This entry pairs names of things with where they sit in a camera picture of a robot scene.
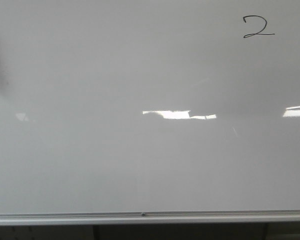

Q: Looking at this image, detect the aluminium whiteboard frame rail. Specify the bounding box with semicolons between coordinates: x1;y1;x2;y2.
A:
0;210;300;226

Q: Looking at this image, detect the white whiteboard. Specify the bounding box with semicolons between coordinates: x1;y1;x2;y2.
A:
0;0;300;214

